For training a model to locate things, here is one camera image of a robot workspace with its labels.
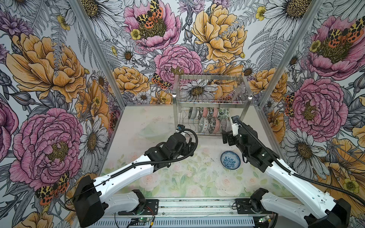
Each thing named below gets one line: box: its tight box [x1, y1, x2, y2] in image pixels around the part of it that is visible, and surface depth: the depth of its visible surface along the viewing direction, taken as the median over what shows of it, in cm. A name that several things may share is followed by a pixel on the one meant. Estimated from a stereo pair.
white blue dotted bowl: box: [220, 150, 241, 171], surface depth 91 cm
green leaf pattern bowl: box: [217, 107, 230, 120], surface depth 113 cm
